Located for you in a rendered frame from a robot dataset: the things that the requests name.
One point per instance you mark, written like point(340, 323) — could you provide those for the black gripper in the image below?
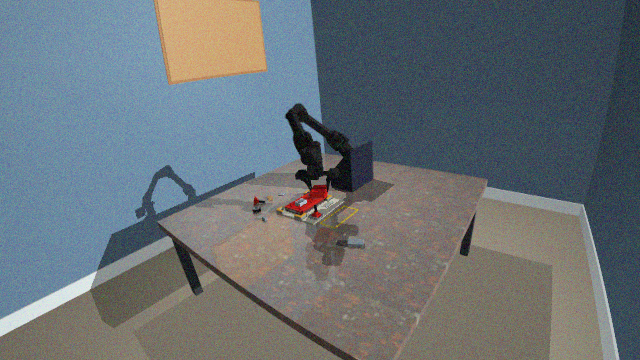
point(332, 173)

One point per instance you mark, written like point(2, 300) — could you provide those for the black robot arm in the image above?
point(311, 150)

